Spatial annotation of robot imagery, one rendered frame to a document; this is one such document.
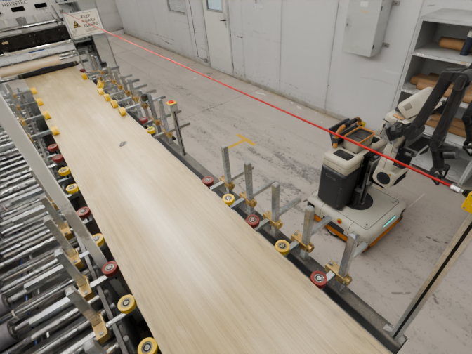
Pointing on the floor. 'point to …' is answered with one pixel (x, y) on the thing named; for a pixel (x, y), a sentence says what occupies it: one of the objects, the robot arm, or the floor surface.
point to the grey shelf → (460, 31)
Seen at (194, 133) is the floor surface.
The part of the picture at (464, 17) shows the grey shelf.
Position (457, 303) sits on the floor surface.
